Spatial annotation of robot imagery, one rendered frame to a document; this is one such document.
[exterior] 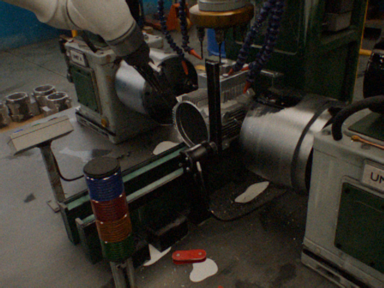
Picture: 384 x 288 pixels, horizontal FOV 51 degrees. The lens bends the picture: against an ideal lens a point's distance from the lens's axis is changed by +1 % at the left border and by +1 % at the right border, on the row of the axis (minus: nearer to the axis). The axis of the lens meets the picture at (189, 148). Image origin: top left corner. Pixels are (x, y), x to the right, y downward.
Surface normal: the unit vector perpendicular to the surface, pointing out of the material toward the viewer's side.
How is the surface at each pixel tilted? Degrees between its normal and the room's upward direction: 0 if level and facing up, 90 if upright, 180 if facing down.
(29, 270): 0
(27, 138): 58
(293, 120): 39
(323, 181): 90
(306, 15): 90
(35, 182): 0
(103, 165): 0
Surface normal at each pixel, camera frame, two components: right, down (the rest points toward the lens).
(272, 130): -0.65, -0.19
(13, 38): 0.68, 0.33
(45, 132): 0.51, -0.17
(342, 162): -0.75, 0.37
